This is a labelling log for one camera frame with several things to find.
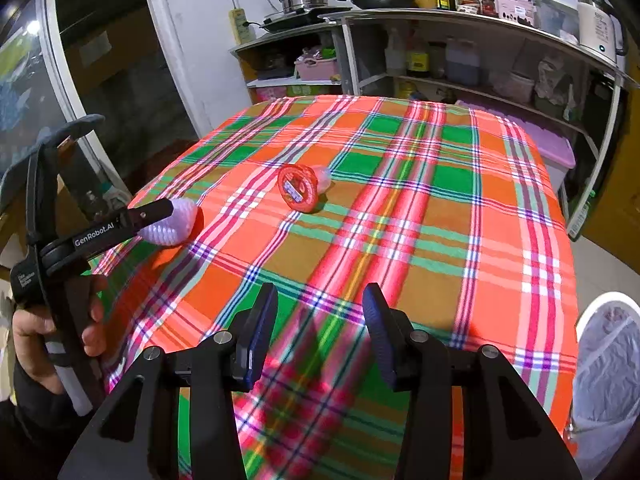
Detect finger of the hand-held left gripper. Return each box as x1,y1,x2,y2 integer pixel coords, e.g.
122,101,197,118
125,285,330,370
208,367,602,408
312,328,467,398
125,199,175,237

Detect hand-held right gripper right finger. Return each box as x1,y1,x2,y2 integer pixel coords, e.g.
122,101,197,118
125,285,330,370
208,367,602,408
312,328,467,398
361,282,583,480

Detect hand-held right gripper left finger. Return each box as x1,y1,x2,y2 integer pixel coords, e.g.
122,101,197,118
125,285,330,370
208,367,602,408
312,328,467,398
57,282,279,480

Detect purple foam fruit net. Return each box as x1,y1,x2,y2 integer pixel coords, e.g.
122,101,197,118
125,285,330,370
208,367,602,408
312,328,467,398
137,197,203,247

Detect red lid jelly cup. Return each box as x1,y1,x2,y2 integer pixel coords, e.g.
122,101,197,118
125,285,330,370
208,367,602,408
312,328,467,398
277,162,333,213

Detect white trash bin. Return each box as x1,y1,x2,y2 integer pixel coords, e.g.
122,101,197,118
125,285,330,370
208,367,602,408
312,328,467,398
565,294,640,480

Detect translucent bin liner bag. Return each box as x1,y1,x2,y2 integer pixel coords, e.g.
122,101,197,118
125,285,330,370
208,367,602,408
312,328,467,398
570,307,640,471

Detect person's left forearm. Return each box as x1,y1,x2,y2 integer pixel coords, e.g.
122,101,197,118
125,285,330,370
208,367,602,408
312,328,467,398
0,360,101,480

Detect person's left hand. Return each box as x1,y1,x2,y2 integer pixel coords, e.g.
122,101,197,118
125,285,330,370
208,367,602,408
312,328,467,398
11,275,109,396

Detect plaid tablecloth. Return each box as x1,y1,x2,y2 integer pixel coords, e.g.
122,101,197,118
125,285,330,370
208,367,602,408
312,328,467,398
87,94,581,480

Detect glass sliding door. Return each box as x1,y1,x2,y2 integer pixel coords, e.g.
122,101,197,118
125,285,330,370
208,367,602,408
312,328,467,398
0,0,201,281

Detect yellowed power strip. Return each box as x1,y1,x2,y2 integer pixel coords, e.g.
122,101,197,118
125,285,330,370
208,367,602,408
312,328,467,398
229,7,249,46

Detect small grey shelf unit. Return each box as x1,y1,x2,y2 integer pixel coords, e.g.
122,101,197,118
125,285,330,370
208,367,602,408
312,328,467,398
229,27,348,106

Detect pink plastic basket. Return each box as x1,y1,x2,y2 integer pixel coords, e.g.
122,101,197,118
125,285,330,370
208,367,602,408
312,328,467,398
294,47,342,81

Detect black induction cooker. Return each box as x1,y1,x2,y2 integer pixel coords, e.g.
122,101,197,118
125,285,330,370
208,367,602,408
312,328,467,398
260,7,353,33

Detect purple lid storage box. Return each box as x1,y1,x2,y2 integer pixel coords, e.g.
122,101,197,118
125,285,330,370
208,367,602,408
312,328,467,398
457,100,576,196

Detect wooden door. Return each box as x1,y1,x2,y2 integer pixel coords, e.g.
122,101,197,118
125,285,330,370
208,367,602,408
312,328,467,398
582,60,640,286

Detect yellow label bottle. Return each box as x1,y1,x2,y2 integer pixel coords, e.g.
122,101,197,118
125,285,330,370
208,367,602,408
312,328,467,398
405,30,432,78

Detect clear plastic bottle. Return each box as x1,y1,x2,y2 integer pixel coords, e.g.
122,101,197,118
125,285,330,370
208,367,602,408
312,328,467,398
385,30,407,77

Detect blue plastic jug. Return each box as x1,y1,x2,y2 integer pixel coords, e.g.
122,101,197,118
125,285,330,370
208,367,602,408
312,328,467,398
444,37,482,86

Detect crumpled plastic bags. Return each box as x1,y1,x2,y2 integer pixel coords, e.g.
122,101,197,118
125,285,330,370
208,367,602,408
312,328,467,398
535,57,576,116

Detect large steel shelf unit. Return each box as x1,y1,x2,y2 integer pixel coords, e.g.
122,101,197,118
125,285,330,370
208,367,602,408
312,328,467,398
320,7,640,241

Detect pink utensil holder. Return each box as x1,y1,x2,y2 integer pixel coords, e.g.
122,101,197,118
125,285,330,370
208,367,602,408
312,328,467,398
495,0,536,28

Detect clear plastic container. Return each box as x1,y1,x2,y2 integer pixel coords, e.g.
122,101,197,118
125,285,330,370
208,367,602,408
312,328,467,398
531,0,581,43

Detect white electric kettle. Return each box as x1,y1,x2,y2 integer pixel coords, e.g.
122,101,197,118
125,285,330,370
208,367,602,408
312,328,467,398
570,0,628,63

